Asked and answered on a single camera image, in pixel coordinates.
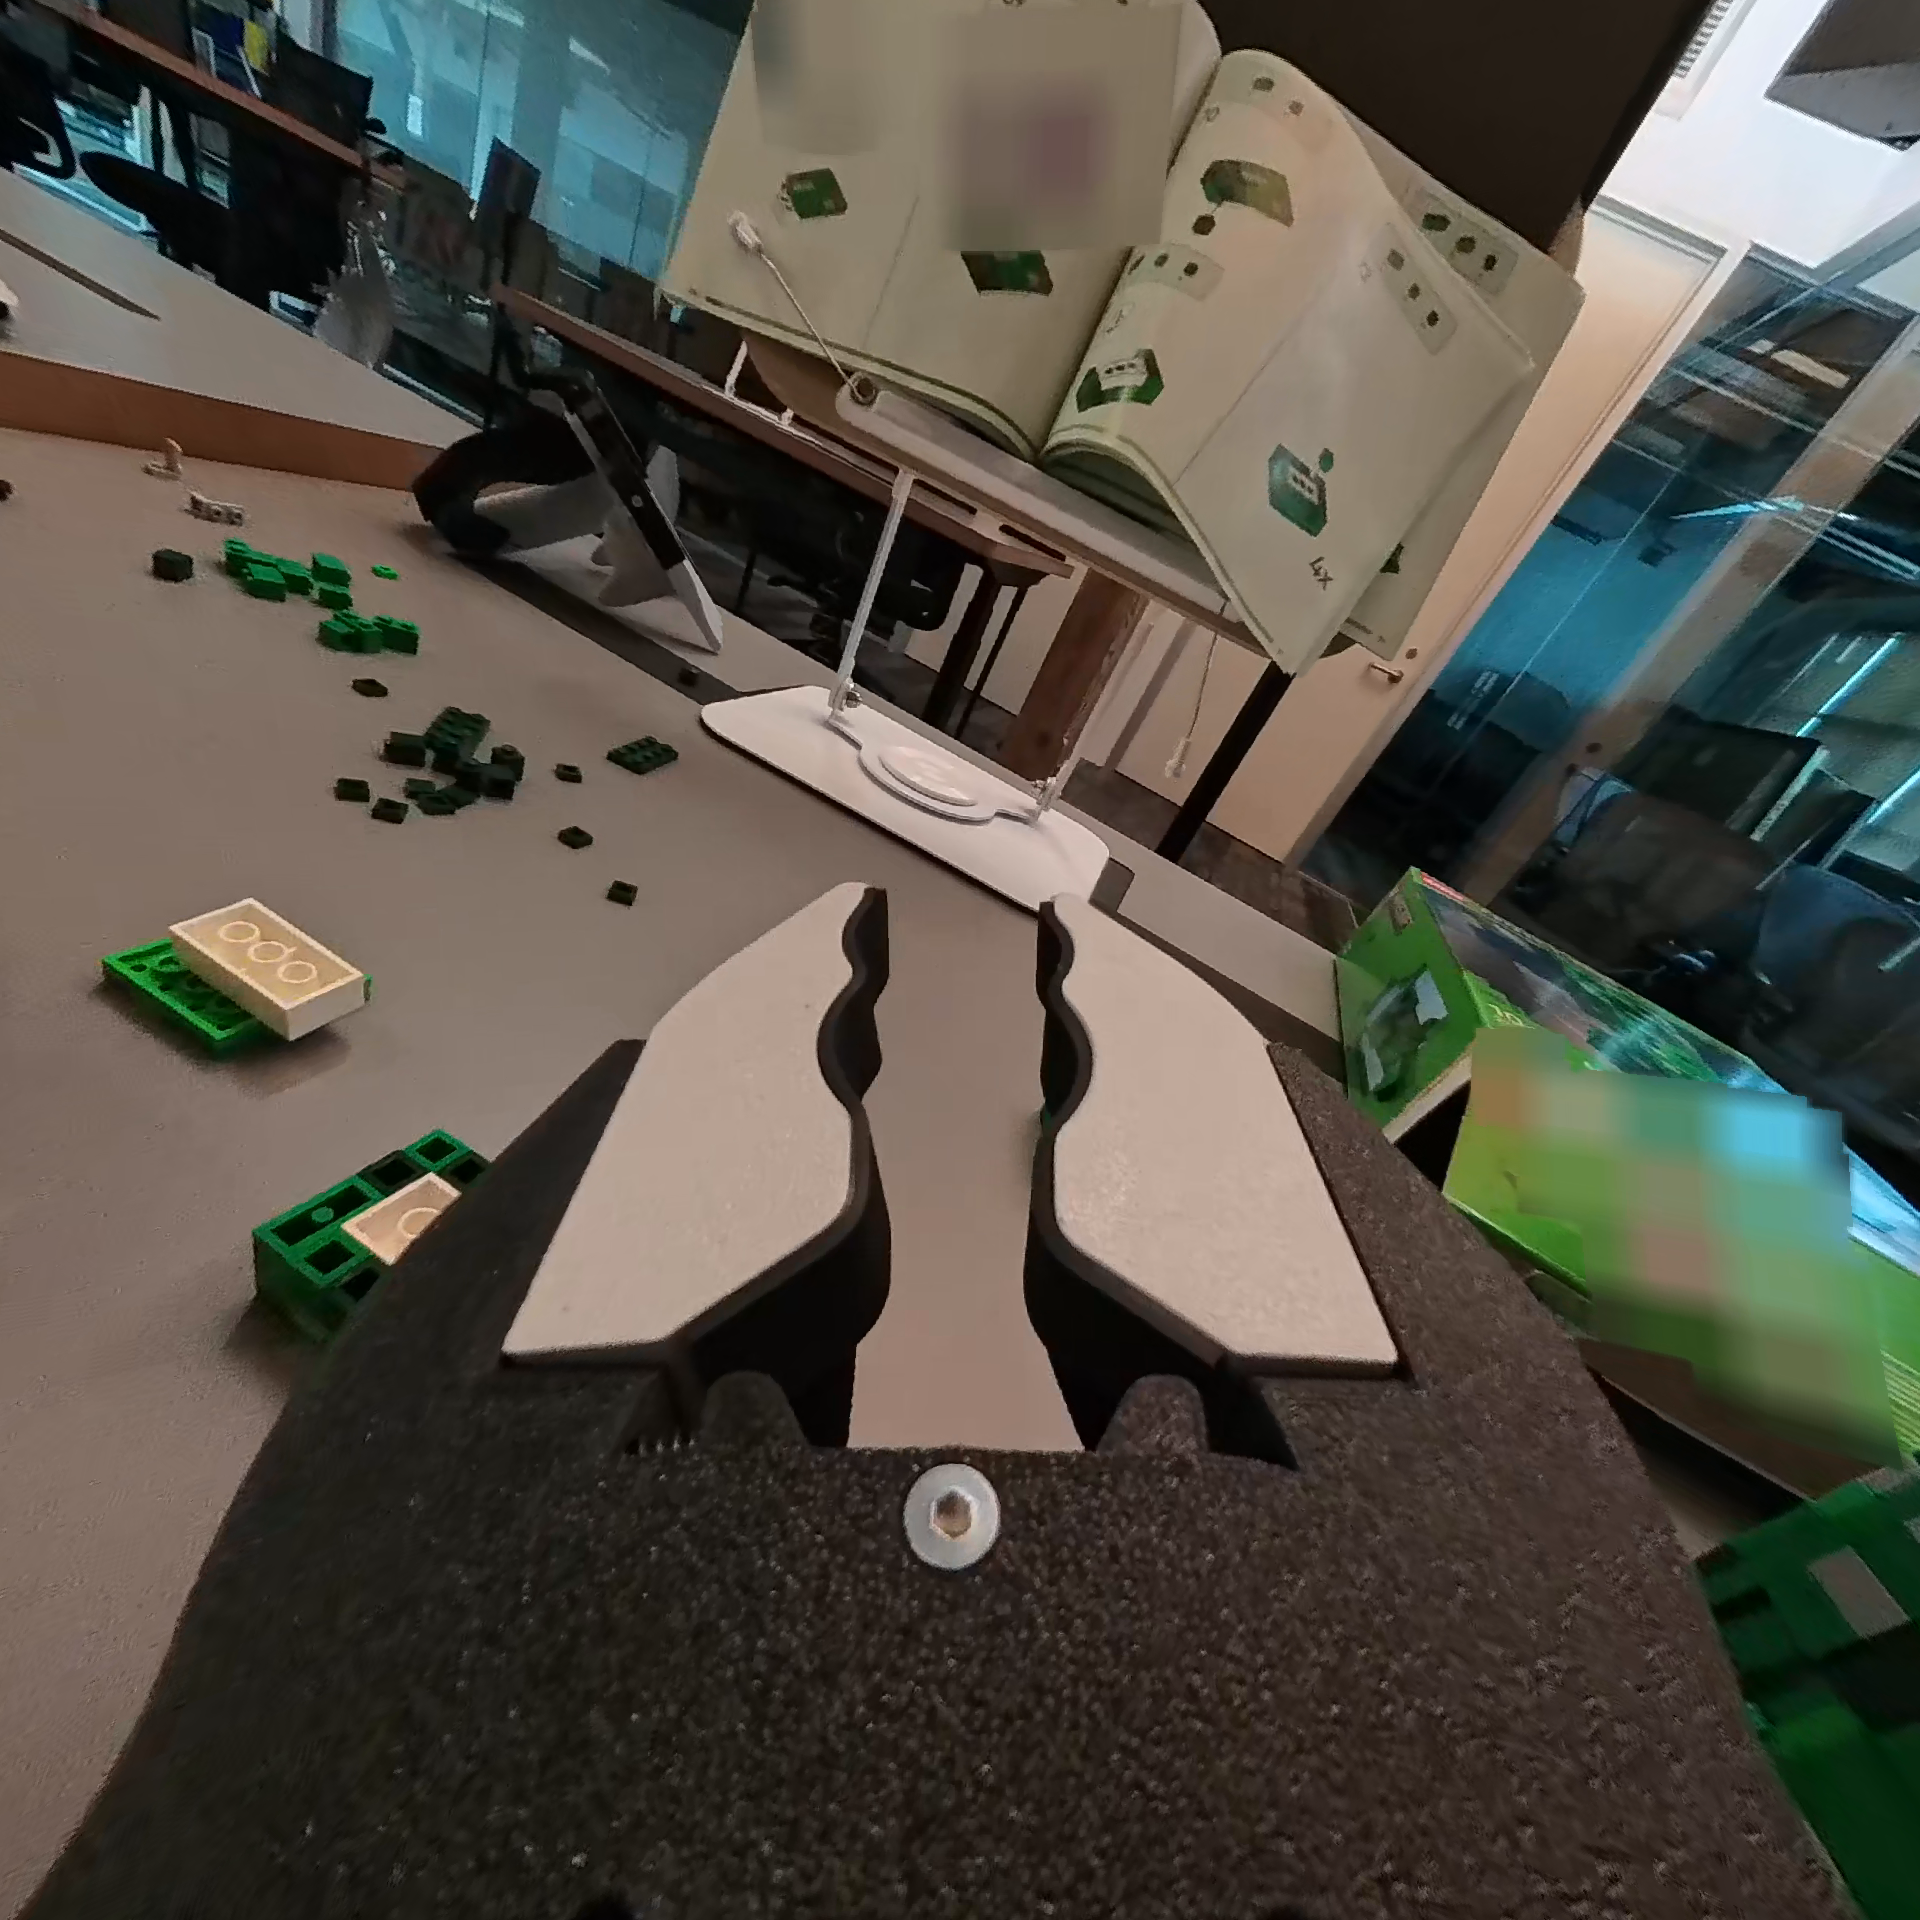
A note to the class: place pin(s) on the green lego creeper head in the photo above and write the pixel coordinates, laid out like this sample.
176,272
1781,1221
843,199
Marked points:
323,1245

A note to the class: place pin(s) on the spare hand-held gripper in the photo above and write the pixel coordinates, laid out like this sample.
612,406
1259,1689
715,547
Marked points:
555,511

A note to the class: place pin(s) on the scattered bright green lego pieces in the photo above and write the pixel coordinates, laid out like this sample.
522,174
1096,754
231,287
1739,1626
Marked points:
359,633

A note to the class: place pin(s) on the opened green lego box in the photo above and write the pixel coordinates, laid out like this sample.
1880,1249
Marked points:
1501,1216

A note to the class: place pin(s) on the scattered dark green lego pieces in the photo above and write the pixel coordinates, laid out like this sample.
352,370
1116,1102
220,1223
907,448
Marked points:
458,736

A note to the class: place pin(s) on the large green lego creeper figure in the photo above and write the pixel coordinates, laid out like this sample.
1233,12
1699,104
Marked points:
1816,1696

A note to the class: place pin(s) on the open lego instruction booklet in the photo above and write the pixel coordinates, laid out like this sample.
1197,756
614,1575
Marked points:
1319,346

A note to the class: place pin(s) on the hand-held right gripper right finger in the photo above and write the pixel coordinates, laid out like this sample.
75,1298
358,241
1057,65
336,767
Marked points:
1215,1187

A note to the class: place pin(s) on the white brick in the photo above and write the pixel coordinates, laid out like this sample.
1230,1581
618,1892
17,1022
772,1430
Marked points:
270,961

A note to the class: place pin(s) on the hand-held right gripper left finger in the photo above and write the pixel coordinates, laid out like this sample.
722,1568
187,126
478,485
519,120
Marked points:
720,1172

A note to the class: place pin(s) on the dark green lego plate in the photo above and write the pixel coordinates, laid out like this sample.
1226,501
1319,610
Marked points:
642,756

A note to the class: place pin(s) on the book stand with white base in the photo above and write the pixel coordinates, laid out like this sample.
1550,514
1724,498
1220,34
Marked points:
931,796

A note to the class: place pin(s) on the black office chair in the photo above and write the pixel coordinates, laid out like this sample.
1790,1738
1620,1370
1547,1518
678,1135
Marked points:
900,586

